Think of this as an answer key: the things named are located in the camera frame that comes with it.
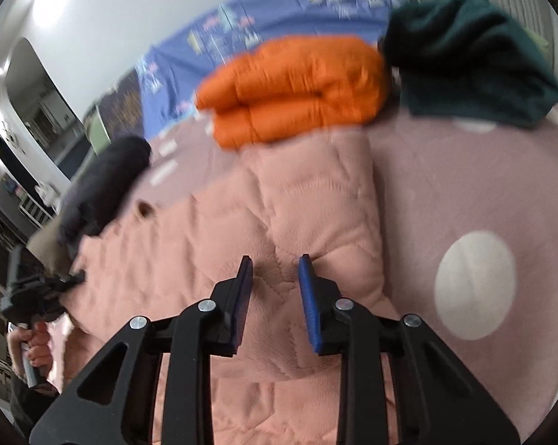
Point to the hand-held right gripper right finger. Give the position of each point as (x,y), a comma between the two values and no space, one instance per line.
(307,296)

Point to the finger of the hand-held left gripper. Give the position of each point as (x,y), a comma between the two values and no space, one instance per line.
(73,279)

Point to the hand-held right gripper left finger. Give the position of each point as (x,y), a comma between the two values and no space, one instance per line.
(244,287)

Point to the pink fleece robe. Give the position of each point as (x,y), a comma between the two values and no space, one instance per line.
(260,222)

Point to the person's left hand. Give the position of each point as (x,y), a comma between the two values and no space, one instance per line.
(31,345)

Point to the tan cloth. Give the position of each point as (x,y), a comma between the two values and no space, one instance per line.
(47,245)

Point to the black garment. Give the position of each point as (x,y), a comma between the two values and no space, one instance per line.
(100,190)

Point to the white wardrobe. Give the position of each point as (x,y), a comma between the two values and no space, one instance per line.
(29,102)

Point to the pink polka dot blanket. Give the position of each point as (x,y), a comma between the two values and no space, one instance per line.
(473,204)

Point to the orange puffer jacket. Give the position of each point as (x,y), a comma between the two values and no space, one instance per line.
(293,88)

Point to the blue patterned pillow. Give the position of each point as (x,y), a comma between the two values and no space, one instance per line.
(242,28)

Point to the dark green sweater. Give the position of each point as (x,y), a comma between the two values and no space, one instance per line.
(469,60)

